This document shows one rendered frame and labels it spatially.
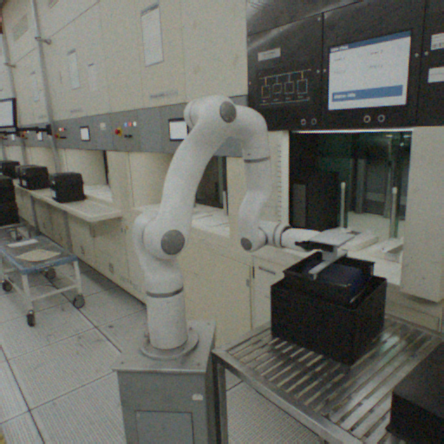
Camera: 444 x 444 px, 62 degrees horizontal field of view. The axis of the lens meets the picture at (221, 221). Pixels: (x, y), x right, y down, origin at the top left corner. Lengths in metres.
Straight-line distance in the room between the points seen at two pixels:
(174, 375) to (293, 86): 1.14
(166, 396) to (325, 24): 1.34
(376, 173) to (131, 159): 1.71
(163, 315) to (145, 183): 1.92
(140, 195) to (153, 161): 0.28
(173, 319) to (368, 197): 1.61
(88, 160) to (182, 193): 3.35
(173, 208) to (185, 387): 0.52
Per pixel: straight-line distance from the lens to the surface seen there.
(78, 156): 4.34
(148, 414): 1.27
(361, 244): 1.76
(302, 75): 1.56
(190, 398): 1.21
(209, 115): 1.05
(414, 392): 0.96
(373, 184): 2.43
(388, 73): 1.37
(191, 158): 1.08
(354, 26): 1.46
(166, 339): 1.19
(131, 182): 2.91
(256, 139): 1.20
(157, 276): 1.12
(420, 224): 1.29
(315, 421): 0.99
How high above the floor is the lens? 1.43
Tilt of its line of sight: 14 degrees down
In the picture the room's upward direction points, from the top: 3 degrees counter-clockwise
